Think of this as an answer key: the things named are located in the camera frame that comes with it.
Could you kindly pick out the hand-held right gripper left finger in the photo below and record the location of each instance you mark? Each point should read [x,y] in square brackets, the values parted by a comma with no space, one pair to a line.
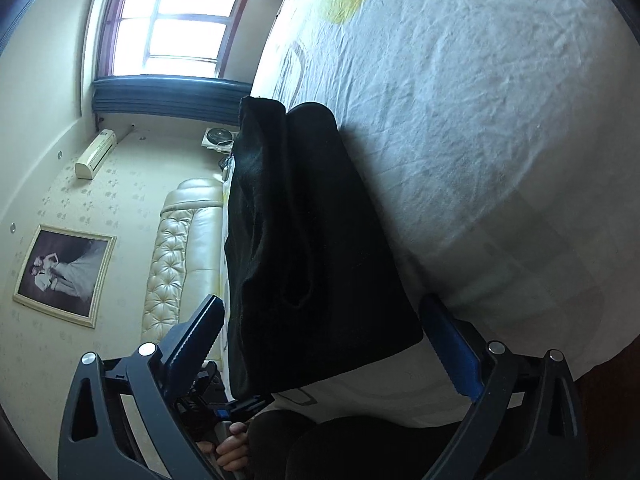
[197,335]

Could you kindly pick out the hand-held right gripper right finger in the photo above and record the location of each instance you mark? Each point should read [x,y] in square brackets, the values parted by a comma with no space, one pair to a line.
[450,345]

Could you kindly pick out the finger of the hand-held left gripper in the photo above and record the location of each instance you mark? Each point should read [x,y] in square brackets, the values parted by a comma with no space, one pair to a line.
[245,405]

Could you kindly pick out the black pants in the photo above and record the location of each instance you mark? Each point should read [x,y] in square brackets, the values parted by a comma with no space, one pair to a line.
[300,260]

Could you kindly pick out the person's left hand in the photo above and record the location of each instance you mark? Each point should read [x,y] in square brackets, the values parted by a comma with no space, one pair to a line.
[232,452]

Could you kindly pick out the beige tufted headboard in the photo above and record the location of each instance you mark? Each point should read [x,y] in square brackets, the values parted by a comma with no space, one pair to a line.
[175,260]

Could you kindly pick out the person's dark clothing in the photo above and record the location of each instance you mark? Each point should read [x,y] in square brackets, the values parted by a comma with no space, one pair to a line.
[350,450]

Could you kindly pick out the white box fan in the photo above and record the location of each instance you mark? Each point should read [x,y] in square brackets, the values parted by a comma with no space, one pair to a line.
[220,139]

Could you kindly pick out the white air conditioner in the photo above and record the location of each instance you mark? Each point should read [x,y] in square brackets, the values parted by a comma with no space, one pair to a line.
[95,155]

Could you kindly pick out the patterned bed sheet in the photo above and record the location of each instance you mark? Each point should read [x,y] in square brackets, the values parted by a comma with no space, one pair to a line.
[475,110]

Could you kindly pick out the blue curtain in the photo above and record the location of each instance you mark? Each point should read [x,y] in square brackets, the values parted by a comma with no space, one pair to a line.
[170,100]

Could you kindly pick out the window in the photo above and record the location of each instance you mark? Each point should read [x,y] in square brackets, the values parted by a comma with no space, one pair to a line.
[175,35]

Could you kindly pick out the framed wall picture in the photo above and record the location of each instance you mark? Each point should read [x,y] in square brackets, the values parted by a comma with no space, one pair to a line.
[62,275]

